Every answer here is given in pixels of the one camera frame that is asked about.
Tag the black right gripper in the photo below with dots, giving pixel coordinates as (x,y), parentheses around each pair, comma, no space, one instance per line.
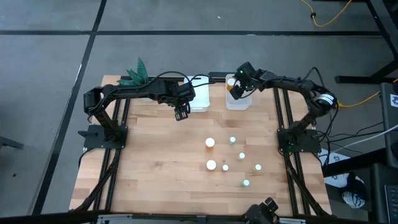
(253,83)

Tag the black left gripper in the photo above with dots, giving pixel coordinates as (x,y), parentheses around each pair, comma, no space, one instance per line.
(178,101)

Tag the orange pill bottle white lid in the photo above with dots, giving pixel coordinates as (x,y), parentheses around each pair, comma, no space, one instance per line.
(211,165)
(230,82)
(210,142)

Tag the yellow pill bottle white lid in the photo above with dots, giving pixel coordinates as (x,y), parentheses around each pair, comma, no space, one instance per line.
(257,167)
(241,155)

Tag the pink pill bottle white lid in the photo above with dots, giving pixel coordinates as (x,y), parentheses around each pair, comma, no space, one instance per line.
(225,167)

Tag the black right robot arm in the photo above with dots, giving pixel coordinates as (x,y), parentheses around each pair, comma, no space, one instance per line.
(295,84)

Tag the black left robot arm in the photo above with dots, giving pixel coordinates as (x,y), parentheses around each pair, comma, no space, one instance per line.
(133,90)

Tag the white plastic bin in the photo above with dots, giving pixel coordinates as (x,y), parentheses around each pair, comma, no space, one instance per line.
(200,99)
(239,104)

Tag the green artificial plant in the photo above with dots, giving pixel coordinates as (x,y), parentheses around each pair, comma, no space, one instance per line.
(138,74)

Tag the silver aluminium bar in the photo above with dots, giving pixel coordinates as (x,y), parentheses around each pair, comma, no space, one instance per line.
(149,219)

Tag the black computer tower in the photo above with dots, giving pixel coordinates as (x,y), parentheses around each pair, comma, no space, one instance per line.
(390,130)

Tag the white and blue bag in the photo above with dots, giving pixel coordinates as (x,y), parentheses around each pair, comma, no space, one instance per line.
(354,199)

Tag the black desk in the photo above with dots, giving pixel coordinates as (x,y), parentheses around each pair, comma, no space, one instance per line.
(382,174)

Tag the dark chair foot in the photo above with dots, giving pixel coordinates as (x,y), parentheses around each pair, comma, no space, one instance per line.
(9,142)

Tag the black keyboard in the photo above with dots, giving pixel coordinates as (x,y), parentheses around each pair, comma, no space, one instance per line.
(392,205)

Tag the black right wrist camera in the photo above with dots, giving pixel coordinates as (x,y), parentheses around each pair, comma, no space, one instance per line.
(245,70)

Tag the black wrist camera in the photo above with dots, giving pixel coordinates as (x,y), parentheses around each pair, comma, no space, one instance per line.
(186,89)
(245,70)

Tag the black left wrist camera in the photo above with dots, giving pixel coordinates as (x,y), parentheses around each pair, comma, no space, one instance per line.
(186,89)

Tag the black aluminium table frame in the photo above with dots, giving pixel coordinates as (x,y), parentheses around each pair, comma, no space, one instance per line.
(281,109)

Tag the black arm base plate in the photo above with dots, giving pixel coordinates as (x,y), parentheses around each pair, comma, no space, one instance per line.
(311,143)
(93,140)

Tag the black desk leg frame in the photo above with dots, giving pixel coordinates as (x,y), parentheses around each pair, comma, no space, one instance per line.
(354,79)

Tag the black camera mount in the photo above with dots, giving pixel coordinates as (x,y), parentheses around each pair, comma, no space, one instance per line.
(262,213)

